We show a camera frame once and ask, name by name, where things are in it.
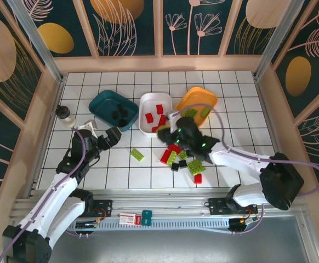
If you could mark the red white small box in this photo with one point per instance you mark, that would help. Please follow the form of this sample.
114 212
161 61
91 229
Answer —
129 219

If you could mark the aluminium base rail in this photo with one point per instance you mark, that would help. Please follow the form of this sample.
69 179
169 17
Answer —
162 204

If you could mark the red lego brick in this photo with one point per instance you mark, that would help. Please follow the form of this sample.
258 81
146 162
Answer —
173 149
149 118
155 129
159 109
165 157
162 120
198 178

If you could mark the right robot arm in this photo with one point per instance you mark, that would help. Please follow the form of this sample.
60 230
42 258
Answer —
239 161

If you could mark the green lego brick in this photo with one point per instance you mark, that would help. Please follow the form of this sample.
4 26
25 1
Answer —
174 158
206 112
189 113
182 156
196 167

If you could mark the aluminium frame post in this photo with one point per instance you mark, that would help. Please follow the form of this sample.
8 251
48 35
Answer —
274 35
39 41

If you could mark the teal plastic tag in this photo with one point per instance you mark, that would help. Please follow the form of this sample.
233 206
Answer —
146 218

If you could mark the clear bottle black cap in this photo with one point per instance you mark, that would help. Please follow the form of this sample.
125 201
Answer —
65 117

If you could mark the white plastic container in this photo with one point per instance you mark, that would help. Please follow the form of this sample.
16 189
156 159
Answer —
148 128

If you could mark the orange plastic container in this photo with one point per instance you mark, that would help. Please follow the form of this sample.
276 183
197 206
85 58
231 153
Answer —
198 97

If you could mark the green lego plate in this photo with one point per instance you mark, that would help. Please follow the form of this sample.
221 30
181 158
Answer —
137 155

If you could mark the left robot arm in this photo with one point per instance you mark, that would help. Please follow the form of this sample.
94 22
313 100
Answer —
66 208

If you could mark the teal plastic container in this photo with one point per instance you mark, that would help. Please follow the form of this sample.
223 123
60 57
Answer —
104 107

